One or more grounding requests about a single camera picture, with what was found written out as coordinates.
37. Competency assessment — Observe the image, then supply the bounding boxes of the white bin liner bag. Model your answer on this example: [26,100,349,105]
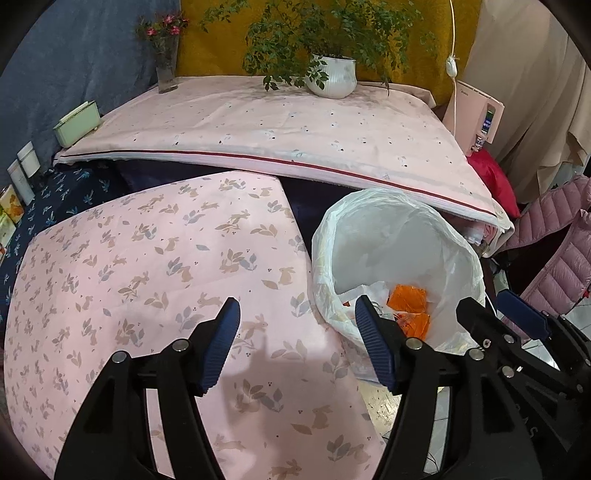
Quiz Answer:
[311,188,486,358]

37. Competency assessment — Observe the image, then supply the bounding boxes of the beige curtain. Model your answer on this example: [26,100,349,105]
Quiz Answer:
[462,0,591,206]

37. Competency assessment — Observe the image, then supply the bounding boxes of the pink down jacket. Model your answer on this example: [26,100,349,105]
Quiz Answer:
[499,175,591,320]

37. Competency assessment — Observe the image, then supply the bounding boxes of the wide white cosmetic bottle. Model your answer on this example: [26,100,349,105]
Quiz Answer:
[17,142,40,178]

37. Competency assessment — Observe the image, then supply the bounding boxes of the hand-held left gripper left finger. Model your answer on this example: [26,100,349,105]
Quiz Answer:
[54,298,242,480]

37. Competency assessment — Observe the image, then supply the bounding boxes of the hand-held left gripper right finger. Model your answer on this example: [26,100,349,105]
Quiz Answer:
[355,295,541,480]

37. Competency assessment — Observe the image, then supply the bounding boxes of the navy floral cloth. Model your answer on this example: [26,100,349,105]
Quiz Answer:
[0,164,131,315]

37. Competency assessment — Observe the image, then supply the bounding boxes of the glass vase with flowers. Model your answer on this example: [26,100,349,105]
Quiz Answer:
[135,13,191,95]

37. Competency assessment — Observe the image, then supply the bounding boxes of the mustard yellow cloth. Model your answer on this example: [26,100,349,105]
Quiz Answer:
[178,0,481,108]

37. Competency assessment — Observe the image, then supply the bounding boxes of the potted green plant white pot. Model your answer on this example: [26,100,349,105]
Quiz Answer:
[201,0,439,100]

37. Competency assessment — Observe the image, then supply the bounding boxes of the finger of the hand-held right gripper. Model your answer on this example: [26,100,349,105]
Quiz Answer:
[498,290,591,370]
[456,298,522,384]

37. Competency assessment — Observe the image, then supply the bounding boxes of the white cable with switch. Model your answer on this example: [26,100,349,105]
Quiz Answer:
[444,0,463,136]

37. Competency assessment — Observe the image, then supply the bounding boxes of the grey blue backdrop cloth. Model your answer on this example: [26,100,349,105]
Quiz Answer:
[0,0,183,185]

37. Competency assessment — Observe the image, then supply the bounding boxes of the floral tin can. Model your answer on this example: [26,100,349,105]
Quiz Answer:
[0,185,25,223]

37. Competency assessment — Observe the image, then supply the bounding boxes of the pink box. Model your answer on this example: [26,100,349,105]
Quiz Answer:
[442,79,506,149]

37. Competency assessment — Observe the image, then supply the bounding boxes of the pale green tissue box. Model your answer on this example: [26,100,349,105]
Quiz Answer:
[52,100,103,148]

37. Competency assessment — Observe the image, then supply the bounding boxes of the orange plastic bag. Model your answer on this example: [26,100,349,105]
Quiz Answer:
[387,284,433,339]

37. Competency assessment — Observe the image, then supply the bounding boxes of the pale pink cloth red stripe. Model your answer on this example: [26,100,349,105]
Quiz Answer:
[53,75,513,232]

